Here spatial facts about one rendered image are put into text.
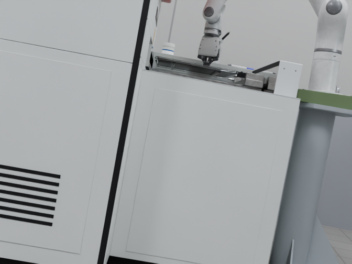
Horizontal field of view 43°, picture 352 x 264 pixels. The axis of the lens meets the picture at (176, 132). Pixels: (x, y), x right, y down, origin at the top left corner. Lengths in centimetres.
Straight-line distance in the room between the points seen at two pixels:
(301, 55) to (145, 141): 220
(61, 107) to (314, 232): 126
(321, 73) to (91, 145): 107
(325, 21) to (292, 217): 86
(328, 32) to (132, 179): 106
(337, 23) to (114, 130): 108
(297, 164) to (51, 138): 108
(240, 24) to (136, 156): 218
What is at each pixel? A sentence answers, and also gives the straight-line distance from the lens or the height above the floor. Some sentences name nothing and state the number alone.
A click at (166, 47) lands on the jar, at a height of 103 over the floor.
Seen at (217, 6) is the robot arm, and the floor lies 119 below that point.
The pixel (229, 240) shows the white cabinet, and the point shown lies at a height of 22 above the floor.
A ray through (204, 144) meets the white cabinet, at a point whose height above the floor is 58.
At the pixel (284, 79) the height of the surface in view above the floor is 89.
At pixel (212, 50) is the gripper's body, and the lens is 222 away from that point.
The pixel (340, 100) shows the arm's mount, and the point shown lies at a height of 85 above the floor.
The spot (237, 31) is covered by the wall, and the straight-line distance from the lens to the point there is 372.
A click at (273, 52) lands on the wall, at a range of 370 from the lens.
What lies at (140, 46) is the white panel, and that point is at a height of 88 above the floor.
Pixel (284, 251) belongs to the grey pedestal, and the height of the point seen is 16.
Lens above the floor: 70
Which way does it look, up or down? 3 degrees down
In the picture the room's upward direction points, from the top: 10 degrees clockwise
